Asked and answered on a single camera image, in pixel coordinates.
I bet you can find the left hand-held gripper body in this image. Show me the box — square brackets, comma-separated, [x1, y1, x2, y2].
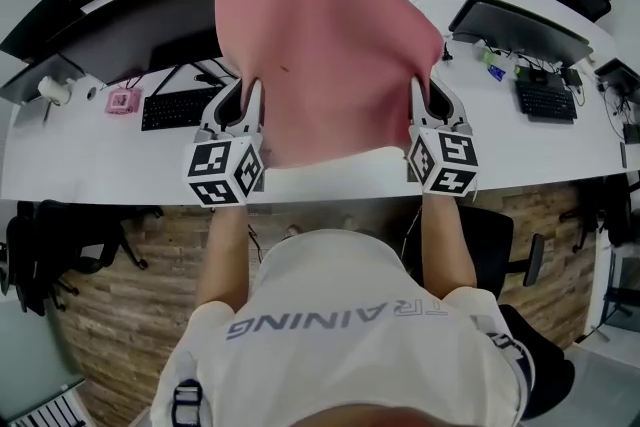
[182, 122, 266, 209]

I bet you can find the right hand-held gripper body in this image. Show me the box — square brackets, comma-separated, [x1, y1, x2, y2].
[406, 118, 481, 197]

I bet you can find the pink cloth mat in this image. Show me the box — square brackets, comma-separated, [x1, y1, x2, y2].
[214, 0, 444, 172]

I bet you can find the person's right forearm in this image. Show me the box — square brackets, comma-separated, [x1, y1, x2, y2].
[418, 193, 479, 297]

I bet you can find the person's left forearm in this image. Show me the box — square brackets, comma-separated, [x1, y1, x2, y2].
[194, 204, 252, 317]

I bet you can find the wide black keyboard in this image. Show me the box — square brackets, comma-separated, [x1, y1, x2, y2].
[140, 86, 228, 133]

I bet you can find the small green item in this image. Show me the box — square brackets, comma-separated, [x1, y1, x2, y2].
[474, 46, 502, 66]

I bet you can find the small black box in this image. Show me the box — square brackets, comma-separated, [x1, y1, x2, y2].
[516, 66, 549, 86]

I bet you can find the small pink box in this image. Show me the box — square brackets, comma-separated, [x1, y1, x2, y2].
[105, 88, 143, 115]

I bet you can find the compact black keyboard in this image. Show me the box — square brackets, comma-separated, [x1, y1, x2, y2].
[514, 80, 578, 123]

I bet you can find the black monitor on stand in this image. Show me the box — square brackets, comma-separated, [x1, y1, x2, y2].
[447, 0, 595, 67]

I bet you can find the large black monitor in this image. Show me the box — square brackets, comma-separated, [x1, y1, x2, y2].
[56, 0, 245, 87]

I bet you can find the black adapter box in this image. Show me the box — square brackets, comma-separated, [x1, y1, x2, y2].
[559, 66, 584, 89]

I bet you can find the white cup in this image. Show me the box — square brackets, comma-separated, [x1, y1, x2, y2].
[37, 75, 74, 106]

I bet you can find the small black monitor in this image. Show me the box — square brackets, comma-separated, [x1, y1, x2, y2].
[594, 57, 640, 107]

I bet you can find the grey monitor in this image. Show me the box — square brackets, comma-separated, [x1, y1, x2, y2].
[0, 0, 87, 106]

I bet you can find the glass cabinet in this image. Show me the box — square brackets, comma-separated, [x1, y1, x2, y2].
[591, 243, 640, 342]

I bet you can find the white printed t-shirt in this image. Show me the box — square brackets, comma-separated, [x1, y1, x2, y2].
[149, 229, 539, 427]

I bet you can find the thin black cable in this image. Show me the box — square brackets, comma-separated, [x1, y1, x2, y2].
[398, 206, 424, 257]

